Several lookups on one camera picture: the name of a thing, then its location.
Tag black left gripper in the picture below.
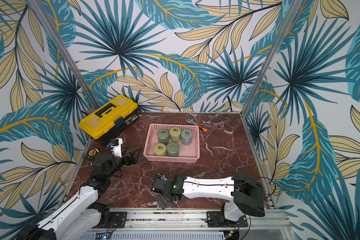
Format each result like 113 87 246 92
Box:
105 146 141 179

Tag yellow-green canister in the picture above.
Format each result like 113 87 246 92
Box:
169 127 182 143
153 143 167 157

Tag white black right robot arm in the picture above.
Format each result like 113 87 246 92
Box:
151 172 265 222

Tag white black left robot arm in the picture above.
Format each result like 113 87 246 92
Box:
16 148 141 240

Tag dark green back-left canister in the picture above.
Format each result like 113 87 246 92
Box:
157 129 170 145

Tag pink perforated plastic basket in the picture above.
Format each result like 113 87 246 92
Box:
143 124 200 164

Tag blue back-right canister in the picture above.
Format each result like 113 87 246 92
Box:
181 129 193 146

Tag yellow black tape measure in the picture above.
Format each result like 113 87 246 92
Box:
88 148 100 158

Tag yellow black plastic toolbox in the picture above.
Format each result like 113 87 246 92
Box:
79 95 138 146

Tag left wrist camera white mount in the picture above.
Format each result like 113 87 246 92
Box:
109 138 123 158

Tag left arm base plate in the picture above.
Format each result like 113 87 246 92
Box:
101 212 127 229

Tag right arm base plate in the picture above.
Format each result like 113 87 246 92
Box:
206 211 248 228

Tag adjustable wrench orange handle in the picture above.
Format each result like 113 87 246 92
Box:
186 119 209 134

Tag aluminium front rail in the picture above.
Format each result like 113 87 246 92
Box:
89 208 296 240

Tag left aluminium frame post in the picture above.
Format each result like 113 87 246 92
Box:
29 0 100 109

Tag aluminium frame post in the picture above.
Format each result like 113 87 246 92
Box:
29 0 100 109
241 0 303 119

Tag right aluminium frame post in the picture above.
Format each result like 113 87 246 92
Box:
241 0 303 119

